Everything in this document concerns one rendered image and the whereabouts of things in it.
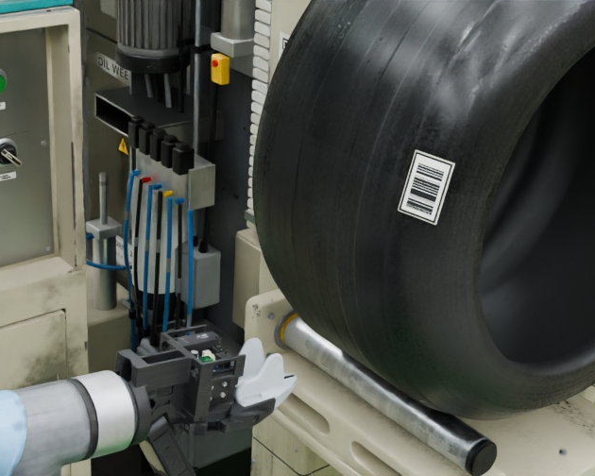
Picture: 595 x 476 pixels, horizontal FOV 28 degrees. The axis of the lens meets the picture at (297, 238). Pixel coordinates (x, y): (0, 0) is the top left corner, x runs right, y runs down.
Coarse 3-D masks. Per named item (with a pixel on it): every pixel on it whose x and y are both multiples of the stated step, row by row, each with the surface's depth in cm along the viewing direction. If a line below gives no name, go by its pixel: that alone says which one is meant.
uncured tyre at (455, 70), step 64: (320, 0) 123; (384, 0) 117; (448, 0) 112; (512, 0) 110; (576, 0) 111; (320, 64) 119; (384, 64) 113; (448, 64) 109; (512, 64) 109; (576, 64) 157; (320, 128) 118; (384, 128) 112; (448, 128) 109; (512, 128) 111; (576, 128) 160; (256, 192) 128; (320, 192) 118; (384, 192) 112; (448, 192) 110; (512, 192) 161; (576, 192) 161; (320, 256) 121; (384, 256) 114; (448, 256) 113; (512, 256) 162; (576, 256) 158; (320, 320) 130; (384, 320) 118; (448, 320) 117; (512, 320) 155; (576, 320) 152; (448, 384) 123; (512, 384) 128; (576, 384) 137
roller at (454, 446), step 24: (288, 336) 152; (312, 336) 149; (312, 360) 149; (336, 360) 145; (360, 384) 142; (384, 384) 140; (384, 408) 139; (408, 408) 137; (432, 432) 134; (456, 432) 132; (456, 456) 131; (480, 456) 130
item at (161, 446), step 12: (156, 420) 111; (156, 432) 111; (168, 432) 112; (144, 444) 114; (156, 444) 112; (168, 444) 113; (156, 456) 113; (168, 456) 113; (180, 456) 114; (156, 468) 117; (168, 468) 114; (180, 468) 115; (192, 468) 117
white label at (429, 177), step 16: (416, 160) 109; (432, 160) 109; (416, 176) 110; (432, 176) 109; (448, 176) 108; (416, 192) 110; (432, 192) 109; (400, 208) 111; (416, 208) 110; (432, 208) 109
